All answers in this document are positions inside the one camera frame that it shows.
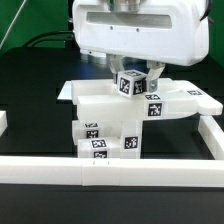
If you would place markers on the white rail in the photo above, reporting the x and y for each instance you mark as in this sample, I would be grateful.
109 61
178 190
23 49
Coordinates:
111 172
212 135

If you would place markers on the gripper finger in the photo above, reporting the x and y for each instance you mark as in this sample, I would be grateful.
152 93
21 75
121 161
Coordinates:
155 70
115 64

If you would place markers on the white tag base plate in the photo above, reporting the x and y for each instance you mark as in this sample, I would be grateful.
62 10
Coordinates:
65 93

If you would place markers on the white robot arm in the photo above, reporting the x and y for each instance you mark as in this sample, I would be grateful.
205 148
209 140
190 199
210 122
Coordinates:
123 5

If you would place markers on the white right rail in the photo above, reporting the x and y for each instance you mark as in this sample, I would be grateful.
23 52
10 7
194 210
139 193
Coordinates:
212 135

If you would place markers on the thin grey rod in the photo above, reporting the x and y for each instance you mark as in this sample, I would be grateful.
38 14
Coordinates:
2 42

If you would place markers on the white chair back frame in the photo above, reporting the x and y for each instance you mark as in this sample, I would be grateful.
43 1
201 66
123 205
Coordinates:
97 100

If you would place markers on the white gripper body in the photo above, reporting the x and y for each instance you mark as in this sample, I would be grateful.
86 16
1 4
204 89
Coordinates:
167 31

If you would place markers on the white tagged cube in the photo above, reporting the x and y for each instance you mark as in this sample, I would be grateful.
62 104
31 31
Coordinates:
130 83

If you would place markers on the white front rail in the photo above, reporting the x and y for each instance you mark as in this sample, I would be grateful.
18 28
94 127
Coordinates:
111 172

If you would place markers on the white chair seat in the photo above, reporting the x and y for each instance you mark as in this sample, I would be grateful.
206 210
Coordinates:
129 134

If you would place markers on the white left block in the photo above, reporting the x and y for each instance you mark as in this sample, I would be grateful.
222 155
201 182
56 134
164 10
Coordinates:
3 122

